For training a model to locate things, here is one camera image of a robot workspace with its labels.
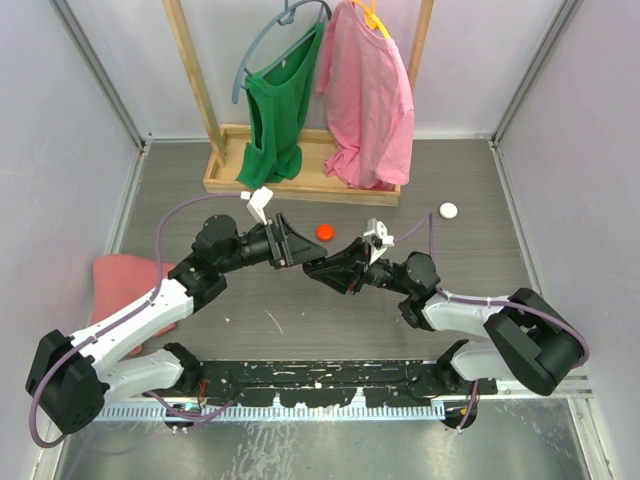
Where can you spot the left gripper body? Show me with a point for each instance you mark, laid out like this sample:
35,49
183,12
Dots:
277,247

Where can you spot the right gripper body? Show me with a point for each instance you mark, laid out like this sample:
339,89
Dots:
366,275

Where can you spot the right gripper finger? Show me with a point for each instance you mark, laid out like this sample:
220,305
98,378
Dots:
339,279
353,257

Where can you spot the orange earbud case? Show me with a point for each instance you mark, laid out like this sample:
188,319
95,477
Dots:
325,232

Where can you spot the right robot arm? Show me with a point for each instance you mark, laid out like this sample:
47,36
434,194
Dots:
518,337

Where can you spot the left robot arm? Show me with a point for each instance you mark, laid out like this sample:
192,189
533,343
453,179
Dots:
73,377

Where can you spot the wooden clothes rack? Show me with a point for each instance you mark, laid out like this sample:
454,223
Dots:
311,184

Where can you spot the pink t-shirt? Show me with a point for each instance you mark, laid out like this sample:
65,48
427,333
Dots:
368,102

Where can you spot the green t-shirt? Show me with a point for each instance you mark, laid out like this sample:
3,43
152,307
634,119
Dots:
278,98

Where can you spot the red folded cloth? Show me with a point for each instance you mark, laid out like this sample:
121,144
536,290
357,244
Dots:
121,281

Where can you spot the yellow hanger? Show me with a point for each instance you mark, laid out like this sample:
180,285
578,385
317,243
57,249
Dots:
371,18

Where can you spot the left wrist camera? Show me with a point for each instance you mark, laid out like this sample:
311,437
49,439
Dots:
257,201

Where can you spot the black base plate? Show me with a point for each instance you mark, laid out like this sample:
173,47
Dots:
314,384

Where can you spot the white cable duct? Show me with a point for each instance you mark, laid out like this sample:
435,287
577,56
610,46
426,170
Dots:
356,411

